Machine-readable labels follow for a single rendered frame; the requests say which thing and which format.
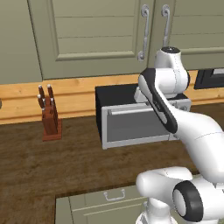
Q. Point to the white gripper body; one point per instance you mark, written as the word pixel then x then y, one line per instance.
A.
pixel 141 95

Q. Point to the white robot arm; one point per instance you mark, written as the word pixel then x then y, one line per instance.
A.
pixel 204 145

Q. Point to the black and silver toaster oven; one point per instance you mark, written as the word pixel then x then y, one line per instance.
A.
pixel 116 93

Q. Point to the silver toaster oven door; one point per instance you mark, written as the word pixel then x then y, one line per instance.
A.
pixel 131 125

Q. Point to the black appliance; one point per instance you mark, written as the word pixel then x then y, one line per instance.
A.
pixel 208 79

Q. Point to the wide olive cupboard door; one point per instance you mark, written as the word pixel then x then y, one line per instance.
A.
pixel 93 35

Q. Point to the brown wooden knife block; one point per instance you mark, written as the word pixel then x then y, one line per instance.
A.
pixel 51 122

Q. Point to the olive drawer front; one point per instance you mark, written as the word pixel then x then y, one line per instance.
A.
pixel 96 211

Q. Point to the plain olive cupboard panel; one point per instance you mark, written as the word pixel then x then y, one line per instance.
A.
pixel 16 38

